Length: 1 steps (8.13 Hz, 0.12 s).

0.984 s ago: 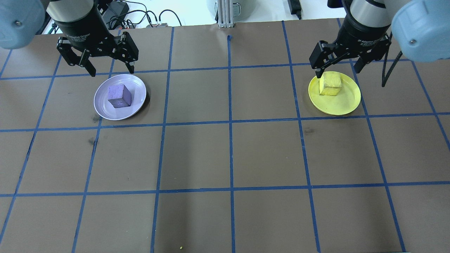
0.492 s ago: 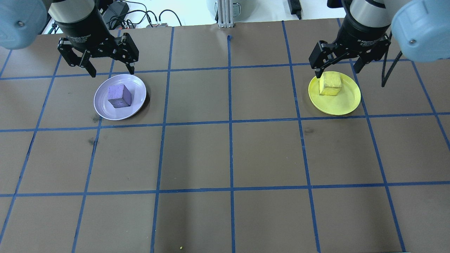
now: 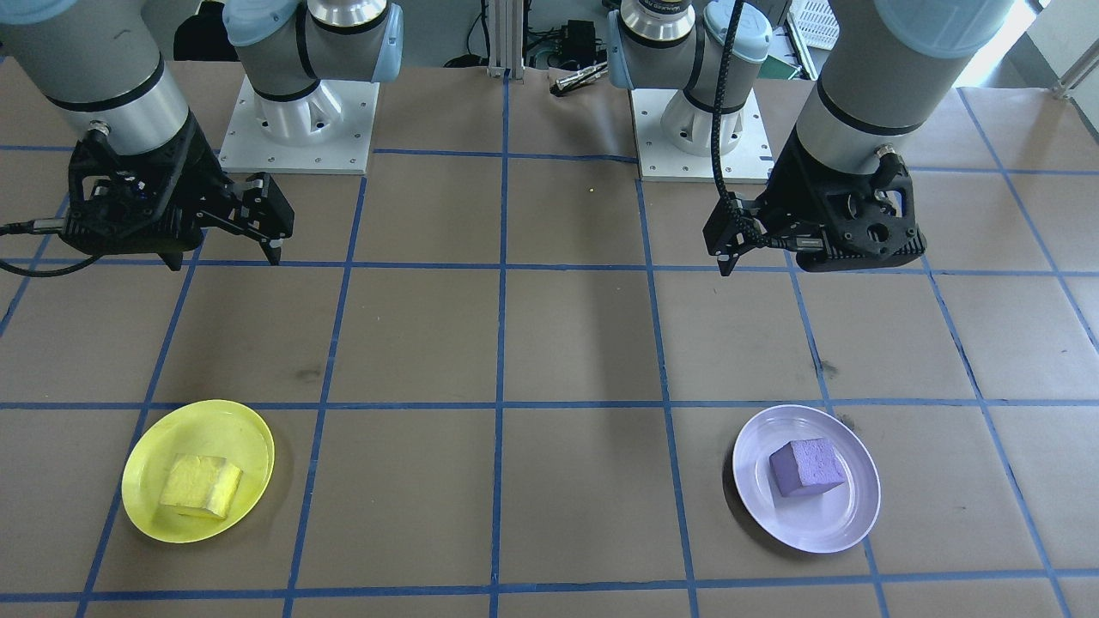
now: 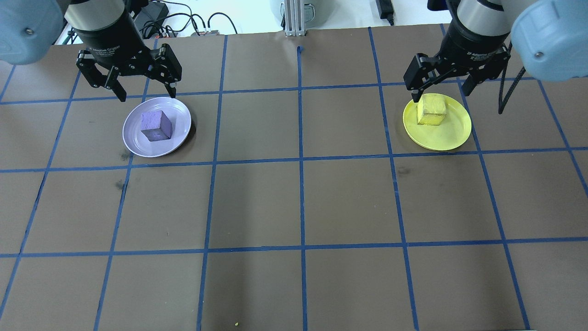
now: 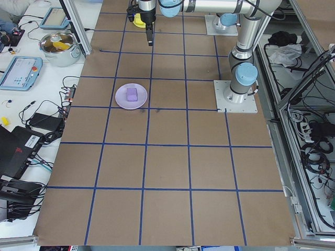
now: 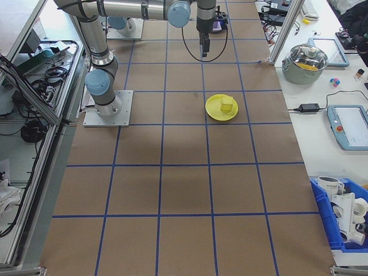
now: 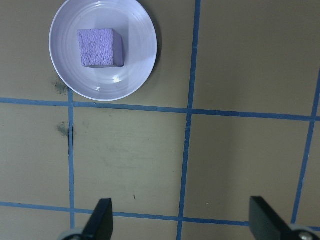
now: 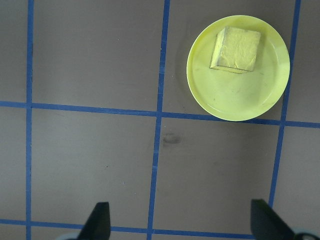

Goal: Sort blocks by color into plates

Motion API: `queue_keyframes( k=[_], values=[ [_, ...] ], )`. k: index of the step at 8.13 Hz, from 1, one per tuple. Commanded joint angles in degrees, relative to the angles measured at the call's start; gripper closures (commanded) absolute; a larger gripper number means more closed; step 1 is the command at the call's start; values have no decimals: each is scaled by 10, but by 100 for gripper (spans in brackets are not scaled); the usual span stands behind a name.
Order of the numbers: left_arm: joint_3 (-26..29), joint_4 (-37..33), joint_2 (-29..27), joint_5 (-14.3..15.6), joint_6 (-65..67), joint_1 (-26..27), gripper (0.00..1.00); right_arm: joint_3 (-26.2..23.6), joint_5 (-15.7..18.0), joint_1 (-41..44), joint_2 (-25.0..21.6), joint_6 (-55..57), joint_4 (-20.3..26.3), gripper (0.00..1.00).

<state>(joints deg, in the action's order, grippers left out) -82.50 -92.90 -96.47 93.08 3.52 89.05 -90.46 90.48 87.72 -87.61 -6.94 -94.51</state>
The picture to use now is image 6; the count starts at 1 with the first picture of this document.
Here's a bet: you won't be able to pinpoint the yellow foam block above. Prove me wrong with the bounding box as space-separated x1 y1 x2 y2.
220 95 234 112

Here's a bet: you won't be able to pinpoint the lavender round plate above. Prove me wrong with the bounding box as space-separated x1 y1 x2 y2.
209 17 230 34

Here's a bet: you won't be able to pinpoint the yellow round plate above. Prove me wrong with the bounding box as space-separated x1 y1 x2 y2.
205 94 240 123

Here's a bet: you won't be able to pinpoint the flat black electronics box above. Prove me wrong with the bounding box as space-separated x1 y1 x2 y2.
266 14 287 27

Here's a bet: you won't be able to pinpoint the black labelled electronics box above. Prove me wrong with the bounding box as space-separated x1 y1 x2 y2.
260 0 290 16

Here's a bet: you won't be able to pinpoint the silver cooking pot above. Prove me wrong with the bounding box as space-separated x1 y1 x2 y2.
281 57 327 85

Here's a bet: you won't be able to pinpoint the silver pot lid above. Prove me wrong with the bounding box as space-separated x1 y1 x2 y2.
288 43 329 72

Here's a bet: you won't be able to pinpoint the white keyboard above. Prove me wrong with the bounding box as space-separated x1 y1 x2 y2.
300 0 320 21

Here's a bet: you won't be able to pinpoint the black power adapter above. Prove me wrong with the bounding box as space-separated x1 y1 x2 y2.
298 103 321 113

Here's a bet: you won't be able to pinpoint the blue grey teach pendant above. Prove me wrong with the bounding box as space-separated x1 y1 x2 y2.
327 104 368 151
307 37 351 68

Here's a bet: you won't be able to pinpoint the black bag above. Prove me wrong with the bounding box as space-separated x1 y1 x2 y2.
339 0 368 55

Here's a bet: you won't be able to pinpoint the white workbench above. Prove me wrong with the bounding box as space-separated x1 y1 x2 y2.
254 0 368 267

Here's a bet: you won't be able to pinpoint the white power strip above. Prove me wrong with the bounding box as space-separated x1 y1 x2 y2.
42 85 59 102

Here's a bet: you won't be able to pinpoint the green flat board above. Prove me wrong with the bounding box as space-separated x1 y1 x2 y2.
17 43 72 74

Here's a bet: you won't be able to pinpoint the grey box device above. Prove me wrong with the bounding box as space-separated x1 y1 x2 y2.
19 28 43 55

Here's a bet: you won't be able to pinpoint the white printed mug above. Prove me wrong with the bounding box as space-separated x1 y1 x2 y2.
317 175 345 197

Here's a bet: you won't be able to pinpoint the blue plastic bin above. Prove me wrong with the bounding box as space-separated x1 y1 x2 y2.
309 177 368 254

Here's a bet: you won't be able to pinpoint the white plastic pipe fittings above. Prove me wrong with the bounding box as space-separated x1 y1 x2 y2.
329 191 368 246

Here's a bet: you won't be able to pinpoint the white crumpled cloth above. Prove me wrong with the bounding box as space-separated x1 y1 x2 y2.
0 178 21 215

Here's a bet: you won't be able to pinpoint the black looping camera cable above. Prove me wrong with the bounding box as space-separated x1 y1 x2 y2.
181 25 230 63

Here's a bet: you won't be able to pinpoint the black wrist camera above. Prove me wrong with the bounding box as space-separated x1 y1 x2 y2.
214 10 230 25

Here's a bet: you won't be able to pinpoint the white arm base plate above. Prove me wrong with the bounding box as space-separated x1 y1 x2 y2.
106 19 144 41
83 90 135 128

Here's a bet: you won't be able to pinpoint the thin black red wires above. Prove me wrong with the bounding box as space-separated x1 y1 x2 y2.
260 11 281 45

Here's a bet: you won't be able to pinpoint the aluminium profile post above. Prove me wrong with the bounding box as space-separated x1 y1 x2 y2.
267 0 305 66

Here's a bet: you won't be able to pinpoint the black adapter cable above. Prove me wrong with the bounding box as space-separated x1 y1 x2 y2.
287 90 368 113

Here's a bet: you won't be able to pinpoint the tangled black cable bundle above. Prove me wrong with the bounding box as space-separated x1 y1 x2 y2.
43 65 71 86

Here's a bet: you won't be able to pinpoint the coiled black cable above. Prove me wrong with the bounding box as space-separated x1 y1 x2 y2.
20 119 47 144

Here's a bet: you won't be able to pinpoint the V-shaped aluminium bar frame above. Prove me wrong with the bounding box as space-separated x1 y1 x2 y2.
0 0 100 271

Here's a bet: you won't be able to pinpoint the metal corner bracket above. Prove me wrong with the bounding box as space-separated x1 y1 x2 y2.
328 266 368 276

